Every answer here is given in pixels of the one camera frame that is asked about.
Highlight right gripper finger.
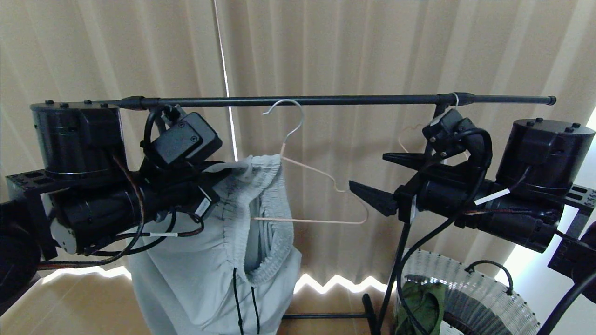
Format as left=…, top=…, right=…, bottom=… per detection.
left=348, top=181, right=401, bottom=218
left=383, top=153, right=437, bottom=173

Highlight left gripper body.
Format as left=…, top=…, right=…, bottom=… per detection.
left=49, top=161, right=224, bottom=255

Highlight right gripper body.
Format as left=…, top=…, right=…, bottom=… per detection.
left=393, top=177, right=565, bottom=255

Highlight pink clothes hanger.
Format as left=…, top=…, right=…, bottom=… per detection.
left=398, top=123, right=472, bottom=160
left=251, top=99, right=369, bottom=225

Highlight pale grey shorts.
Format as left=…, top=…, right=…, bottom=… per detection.
left=127, top=154, right=303, bottom=335

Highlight green garment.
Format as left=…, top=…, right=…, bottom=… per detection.
left=393, top=281, right=446, bottom=335

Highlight black clothes rack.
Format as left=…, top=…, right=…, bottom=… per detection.
left=105, top=93, right=557, bottom=335

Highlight white laundry basket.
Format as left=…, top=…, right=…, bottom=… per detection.
left=393, top=249, right=541, bottom=335

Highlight beige curtain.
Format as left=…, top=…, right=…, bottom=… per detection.
left=0, top=0, right=596, bottom=296

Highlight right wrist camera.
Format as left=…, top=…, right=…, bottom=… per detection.
left=421, top=108, right=493, bottom=187

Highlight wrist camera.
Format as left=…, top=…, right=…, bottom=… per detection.
left=141, top=105, right=224, bottom=183
left=421, top=108, right=493, bottom=187

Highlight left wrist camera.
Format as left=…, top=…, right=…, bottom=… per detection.
left=141, top=105, right=224, bottom=183

